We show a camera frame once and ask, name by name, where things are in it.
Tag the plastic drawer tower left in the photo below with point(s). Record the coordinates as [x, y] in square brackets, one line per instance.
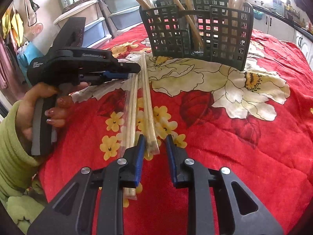
[96, 32]

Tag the plastic drawer tower right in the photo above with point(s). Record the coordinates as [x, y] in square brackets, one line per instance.
[121, 15]

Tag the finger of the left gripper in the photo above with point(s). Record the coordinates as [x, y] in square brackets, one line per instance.
[114, 76]

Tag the black plastic utensil basket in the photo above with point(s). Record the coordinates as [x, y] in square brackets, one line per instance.
[208, 30]

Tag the white lower kitchen cabinets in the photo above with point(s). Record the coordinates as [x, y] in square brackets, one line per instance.
[283, 31]

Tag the chopsticks pair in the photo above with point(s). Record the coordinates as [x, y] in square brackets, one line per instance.
[128, 135]

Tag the plastic drawer tower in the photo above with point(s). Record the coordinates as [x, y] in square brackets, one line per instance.
[121, 15]
[96, 32]

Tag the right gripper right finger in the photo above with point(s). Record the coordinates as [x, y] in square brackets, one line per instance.
[217, 199]

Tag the green sleeve left forearm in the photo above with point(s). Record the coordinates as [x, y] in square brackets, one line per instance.
[21, 193]

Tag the red floral cloth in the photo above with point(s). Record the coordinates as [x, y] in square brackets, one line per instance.
[257, 122]

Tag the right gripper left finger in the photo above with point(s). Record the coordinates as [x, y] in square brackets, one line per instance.
[93, 194]

